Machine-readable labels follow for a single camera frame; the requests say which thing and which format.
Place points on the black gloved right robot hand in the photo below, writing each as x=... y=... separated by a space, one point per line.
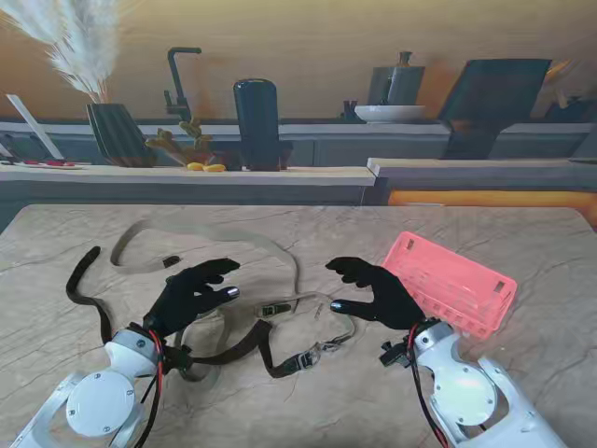
x=392 y=298

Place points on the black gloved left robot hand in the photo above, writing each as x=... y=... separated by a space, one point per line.
x=182 y=298

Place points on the beige woven belt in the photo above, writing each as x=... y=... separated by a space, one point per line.
x=135 y=269
x=221 y=340

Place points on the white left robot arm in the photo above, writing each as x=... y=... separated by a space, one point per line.
x=100 y=406

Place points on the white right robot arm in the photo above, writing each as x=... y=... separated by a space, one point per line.
x=462 y=392

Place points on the pink plastic storage basket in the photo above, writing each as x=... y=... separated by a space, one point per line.
x=448 y=275

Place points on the dark brown belt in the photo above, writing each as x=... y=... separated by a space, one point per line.
x=233 y=346

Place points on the orange fruit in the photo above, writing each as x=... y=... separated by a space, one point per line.
x=195 y=166
x=214 y=168

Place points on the raised counter orange glow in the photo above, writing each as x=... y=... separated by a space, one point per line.
x=466 y=168

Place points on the cactus plants in bowl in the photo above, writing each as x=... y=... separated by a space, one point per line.
x=196 y=140

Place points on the grey back counter cabinets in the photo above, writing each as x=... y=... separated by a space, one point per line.
x=336 y=149

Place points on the dark ribbed vase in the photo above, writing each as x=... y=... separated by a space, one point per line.
x=116 y=135

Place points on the white speckled bowl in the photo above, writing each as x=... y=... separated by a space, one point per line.
x=389 y=113

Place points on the plate with red food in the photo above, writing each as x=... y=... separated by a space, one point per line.
x=51 y=164

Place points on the small black stand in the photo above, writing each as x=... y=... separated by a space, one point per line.
x=349 y=114

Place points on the tall black cylinder container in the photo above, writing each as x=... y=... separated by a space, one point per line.
x=256 y=121

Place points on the grey pot with lid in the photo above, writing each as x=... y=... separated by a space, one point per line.
x=401 y=84

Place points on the black kitchen faucet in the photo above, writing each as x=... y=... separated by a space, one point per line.
x=176 y=79

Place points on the white leaning board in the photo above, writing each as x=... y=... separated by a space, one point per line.
x=32 y=123

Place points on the white pampas grass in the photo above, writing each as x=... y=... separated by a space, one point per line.
x=88 y=60

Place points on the dark utensil holder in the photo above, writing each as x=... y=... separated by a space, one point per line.
x=573 y=112

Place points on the wooden kitchen utensils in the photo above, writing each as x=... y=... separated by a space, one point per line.
x=557 y=77

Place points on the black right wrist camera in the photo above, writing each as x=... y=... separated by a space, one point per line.
x=394 y=357

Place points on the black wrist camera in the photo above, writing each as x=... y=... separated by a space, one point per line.
x=394 y=357
x=179 y=359

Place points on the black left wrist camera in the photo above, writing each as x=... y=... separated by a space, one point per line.
x=179 y=359

